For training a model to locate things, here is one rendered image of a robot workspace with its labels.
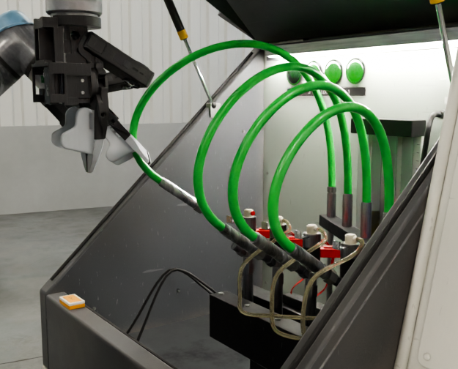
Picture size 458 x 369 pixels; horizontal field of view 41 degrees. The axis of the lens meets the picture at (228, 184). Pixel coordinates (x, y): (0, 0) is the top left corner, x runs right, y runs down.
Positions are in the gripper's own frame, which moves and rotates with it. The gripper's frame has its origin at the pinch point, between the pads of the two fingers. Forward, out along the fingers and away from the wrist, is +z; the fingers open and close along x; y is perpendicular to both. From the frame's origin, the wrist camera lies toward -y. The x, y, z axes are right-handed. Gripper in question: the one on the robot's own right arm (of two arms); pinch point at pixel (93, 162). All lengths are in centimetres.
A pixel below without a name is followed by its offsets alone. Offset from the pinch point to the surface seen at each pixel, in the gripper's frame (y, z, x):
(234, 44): -30.7, -18.6, -8.3
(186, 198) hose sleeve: -22.4, 8.8, -11.5
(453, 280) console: -28, 12, 40
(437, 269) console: -28.3, 11.6, 37.4
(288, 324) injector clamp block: -25.6, 25.6, 13.2
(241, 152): -15.0, -1.8, 15.1
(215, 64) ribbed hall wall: -417, -50, -584
